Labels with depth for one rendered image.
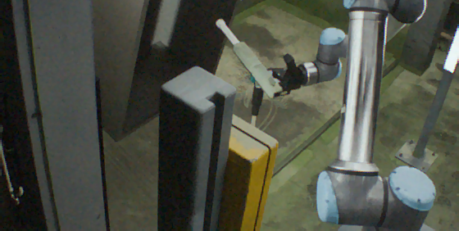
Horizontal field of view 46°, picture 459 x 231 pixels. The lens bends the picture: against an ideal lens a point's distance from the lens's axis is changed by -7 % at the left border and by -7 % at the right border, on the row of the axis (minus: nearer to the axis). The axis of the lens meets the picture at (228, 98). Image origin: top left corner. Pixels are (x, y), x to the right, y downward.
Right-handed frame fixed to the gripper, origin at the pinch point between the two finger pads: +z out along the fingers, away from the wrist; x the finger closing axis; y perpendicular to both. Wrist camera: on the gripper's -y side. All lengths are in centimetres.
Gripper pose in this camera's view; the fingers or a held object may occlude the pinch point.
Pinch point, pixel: (257, 80)
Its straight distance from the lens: 210.4
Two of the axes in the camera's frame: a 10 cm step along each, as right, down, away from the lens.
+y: -1.3, 7.5, 6.5
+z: -8.9, 2.0, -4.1
